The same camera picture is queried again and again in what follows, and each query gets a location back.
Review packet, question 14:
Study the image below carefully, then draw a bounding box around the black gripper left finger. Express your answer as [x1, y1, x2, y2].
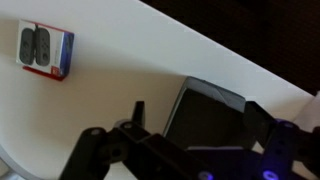
[59, 100, 214, 180]

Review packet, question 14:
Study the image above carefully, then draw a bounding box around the curved silver monitor stand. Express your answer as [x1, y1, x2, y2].
[0, 144, 38, 180]

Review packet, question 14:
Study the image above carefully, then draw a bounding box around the grey fabric basket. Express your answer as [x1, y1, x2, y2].
[162, 75, 268, 152]

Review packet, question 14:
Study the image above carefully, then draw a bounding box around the red white controller box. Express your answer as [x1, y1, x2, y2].
[15, 18, 75, 82]

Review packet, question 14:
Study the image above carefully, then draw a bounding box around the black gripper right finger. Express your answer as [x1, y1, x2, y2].
[243, 100, 320, 180]

